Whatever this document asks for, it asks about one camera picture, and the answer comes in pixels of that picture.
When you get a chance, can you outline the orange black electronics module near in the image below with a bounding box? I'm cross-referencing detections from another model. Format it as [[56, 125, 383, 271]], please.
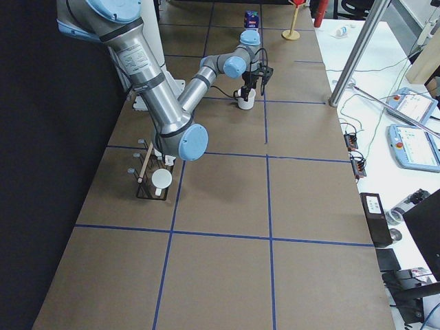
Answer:
[[349, 151, 366, 179]]

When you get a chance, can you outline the teach pendant near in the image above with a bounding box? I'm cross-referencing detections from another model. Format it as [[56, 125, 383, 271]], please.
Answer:
[[386, 124, 439, 173]]

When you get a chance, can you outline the blue white milk carton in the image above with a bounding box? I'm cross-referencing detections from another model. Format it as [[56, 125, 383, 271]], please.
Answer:
[[243, 10, 260, 30]]

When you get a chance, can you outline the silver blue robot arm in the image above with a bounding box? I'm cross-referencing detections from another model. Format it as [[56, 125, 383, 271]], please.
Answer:
[[56, 1, 273, 161]]

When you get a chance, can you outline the black box with labels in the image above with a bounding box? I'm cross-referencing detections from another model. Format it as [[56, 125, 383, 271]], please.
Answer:
[[360, 192, 393, 248]]

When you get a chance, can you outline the black monitor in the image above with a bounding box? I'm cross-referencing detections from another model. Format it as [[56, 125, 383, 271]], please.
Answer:
[[404, 191, 439, 281]]

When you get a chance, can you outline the aluminium frame post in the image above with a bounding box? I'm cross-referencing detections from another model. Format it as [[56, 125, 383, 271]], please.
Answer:
[[329, 0, 390, 107]]

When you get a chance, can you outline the white ribbed HOME mug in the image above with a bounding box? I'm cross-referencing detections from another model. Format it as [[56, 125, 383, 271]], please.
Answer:
[[151, 168, 173, 197]]

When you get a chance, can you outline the teach pendant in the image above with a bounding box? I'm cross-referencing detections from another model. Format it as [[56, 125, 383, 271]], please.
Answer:
[[384, 87, 438, 125], [386, 124, 439, 173]]

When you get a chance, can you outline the orange black electronics module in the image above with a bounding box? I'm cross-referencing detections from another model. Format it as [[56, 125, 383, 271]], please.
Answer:
[[349, 151, 366, 179], [344, 132, 358, 151]]

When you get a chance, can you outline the orange black electronics module far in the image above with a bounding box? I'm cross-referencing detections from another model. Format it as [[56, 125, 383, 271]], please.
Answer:
[[344, 132, 358, 151]]

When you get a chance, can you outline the red fire extinguisher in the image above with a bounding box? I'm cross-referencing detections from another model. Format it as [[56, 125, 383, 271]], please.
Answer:
[[313, 0, 329, 28]]

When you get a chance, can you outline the black wire mug rack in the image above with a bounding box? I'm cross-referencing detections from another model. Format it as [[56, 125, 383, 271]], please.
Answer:
[[127, 139, 176, 201]]

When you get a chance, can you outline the white smiley face cup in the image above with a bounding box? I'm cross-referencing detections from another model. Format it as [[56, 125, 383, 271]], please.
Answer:
[[233, 89, 256, 110]]

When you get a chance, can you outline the teach pendant far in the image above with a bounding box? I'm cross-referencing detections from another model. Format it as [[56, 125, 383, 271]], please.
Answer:
[[384, 87, 438, 125]]

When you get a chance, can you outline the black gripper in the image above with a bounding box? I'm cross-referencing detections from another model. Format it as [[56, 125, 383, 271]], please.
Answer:
[[241, 65, 274, 101]]

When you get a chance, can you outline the wooden round stand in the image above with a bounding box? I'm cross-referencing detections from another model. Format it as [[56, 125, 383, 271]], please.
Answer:
[[281, 0, 306, 41]]

